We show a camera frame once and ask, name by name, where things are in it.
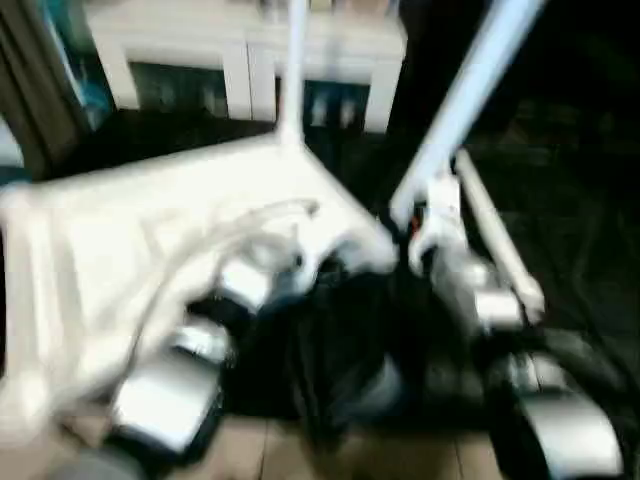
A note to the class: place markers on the white plastic table leg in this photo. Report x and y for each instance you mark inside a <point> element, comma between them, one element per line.
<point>500,235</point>
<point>460,100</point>
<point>294,75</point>

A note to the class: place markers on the white plastic table top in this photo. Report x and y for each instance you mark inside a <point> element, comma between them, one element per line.
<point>125,225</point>

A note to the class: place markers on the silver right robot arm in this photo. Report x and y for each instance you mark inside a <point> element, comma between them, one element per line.
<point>500,300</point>

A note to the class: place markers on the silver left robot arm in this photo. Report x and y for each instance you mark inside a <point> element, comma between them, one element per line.
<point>190,350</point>

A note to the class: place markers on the black plastic mat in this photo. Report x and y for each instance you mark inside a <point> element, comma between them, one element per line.
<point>350,325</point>

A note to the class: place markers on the white cabinet with glass doors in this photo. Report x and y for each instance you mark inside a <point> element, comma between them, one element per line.
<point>175,35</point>

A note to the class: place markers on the teal plastic stool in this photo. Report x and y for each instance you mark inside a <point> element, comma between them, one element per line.
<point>95,100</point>

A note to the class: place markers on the grey curtain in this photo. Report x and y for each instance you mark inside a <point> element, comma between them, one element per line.
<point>30,75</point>

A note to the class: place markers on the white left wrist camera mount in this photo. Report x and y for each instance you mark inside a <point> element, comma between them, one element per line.
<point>312,252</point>

